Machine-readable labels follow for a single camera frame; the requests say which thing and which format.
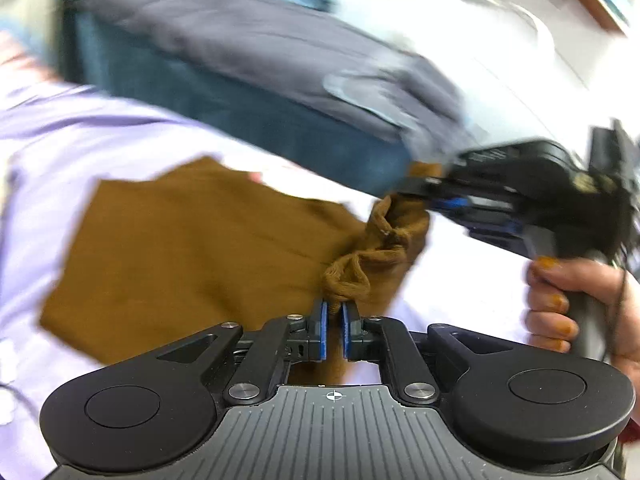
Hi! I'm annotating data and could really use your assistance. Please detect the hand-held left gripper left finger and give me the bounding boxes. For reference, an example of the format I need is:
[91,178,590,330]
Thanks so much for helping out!
[157,299,329,405]

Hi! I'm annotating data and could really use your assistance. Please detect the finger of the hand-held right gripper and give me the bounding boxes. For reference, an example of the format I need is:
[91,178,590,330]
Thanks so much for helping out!
[399,171,512,209]
[429,199,527,242]

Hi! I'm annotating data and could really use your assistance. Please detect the brown knit garment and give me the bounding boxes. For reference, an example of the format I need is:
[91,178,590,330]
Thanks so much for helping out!
[40,156,432,387]

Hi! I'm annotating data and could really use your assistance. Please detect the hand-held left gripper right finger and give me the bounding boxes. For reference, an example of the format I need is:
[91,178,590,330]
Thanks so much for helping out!
[341,300,514,406]

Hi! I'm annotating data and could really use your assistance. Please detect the person's right hand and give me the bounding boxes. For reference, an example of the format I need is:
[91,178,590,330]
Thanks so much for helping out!
[524,256,640,380]

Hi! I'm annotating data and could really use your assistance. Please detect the pale cloth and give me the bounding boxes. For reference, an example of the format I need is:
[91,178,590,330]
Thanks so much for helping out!
[0,0,76,81]

